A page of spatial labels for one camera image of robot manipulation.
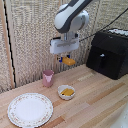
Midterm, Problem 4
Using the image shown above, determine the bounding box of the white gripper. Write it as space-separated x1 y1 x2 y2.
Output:
49 36 80 64

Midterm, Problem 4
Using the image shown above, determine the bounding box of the golden bread piece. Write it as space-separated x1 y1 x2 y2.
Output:
62 56 77 66

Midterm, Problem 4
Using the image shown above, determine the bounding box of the bread piece in bowl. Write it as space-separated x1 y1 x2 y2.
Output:
60 88 75 97

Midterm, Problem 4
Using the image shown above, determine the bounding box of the white floral-rimmed plate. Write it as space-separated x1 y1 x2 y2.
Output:
7 92 54 128

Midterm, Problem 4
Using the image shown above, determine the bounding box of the pink cup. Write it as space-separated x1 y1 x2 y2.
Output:
41 69 55 88

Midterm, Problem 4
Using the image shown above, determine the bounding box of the small white bowl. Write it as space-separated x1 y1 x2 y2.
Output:
57 84 77 101

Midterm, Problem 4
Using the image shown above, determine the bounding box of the black toaster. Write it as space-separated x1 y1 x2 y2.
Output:
85 28 128 81

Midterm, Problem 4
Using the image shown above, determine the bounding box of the black cable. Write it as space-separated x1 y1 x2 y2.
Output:
79 8 128 42

